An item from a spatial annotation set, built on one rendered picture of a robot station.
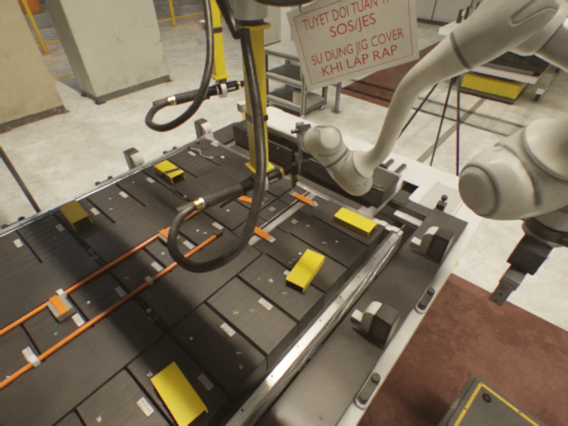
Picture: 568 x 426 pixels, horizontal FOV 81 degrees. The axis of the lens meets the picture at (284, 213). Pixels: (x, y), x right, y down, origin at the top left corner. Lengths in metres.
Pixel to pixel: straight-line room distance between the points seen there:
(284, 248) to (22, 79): 4.53
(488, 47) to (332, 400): 1.00
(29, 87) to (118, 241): 4.10
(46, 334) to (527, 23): 1.46
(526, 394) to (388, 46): 1.99
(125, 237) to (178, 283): 0.34
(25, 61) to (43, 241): 3.91
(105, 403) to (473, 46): 1.24
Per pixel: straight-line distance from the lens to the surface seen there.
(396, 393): 2.17
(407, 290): 1.41
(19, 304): 1.42
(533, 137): 0.53
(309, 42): 1.07
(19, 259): 1.60
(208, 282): 1.21
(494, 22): 0.90
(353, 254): 1.30
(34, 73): 5.38
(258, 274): 1.21
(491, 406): 1.95
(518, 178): 0.51
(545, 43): 1.08
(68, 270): 1.44
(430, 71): 0.95
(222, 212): 1.47
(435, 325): 2.45
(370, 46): 1.08
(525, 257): 0.75
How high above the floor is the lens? 1.95
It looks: 41 degrees down
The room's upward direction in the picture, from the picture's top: straight up
